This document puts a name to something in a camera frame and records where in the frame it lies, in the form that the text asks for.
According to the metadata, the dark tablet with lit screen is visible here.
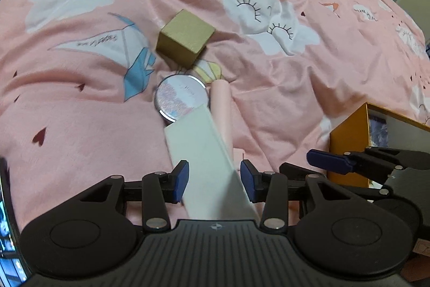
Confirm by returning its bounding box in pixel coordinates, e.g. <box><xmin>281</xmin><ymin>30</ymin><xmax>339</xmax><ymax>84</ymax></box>
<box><xmin>0</xmin><ymin>156</ymin><xmax>29</xmax><ymax>284</ymax></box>

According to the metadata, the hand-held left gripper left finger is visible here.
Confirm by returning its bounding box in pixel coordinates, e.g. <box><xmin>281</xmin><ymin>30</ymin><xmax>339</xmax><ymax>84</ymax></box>
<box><xmin>80</xmin><ymin>160</ymin><xmax>190</xmax><ymax>231</ymax></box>

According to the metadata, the dark starry printed box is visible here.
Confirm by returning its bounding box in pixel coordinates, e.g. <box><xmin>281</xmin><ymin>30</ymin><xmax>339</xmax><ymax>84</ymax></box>
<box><xmin>369</xmin><ymin>115</ymin><xmax>388</xmax><ymax>153</ymax></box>

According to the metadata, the white long box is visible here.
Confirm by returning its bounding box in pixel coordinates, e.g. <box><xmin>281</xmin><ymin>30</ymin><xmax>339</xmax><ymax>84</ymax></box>
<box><xmin>163</xmin><ymin>104</ymin><xmax>261</xmax><ymax>220</ymax></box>

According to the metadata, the pink printed bed blanket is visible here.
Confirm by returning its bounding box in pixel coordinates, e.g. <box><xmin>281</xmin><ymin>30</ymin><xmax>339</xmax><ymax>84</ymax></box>
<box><xmin>0</xmin><ymin>0</ymin><xmax>430</xmax><ymax>234</ymax></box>

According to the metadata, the pale pink tube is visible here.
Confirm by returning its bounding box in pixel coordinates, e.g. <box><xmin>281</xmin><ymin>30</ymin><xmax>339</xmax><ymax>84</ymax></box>
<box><xmin>209</xmin><ymin>79</ymin><xmax>247</xmax><ymax>161</ymax></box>

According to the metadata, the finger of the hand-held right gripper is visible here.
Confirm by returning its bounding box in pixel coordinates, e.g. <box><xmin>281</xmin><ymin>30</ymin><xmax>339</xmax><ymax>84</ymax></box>
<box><xmin>306</xmin><ymin>146</ymin><xmax>430</xmax><ymax>185</ymax></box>
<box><xmin>279</xmin><ymin>162</ymin><xmax>392</xmax><ymax>203</ymax></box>

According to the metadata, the round silver tin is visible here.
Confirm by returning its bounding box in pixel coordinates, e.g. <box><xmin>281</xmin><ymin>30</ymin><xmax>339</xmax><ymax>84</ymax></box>
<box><xmin>154</xmin><ymin>73</ymin><xmax>210</xmax><ymax>123</ymax></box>

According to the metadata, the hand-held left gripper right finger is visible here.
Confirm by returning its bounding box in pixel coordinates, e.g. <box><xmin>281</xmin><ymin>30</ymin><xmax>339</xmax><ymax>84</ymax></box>
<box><xmin>240</xmin><ymin>159</ymin><xmax>353</xmax><ymax>231</ymax></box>

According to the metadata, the gold cube box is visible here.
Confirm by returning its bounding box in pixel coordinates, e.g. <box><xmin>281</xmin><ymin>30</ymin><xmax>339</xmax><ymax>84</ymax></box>
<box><xmin>155</xmin><ymin>9</ymin><xmax>216</xmax><ymax>70</ymax></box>

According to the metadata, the orange-edged white box container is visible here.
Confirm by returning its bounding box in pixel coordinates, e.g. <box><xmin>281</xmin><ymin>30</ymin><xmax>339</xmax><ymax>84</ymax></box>
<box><xmin>329</xmin><ymin>102</ymin><xmax>430</xmax><ymax>189</ymax></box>

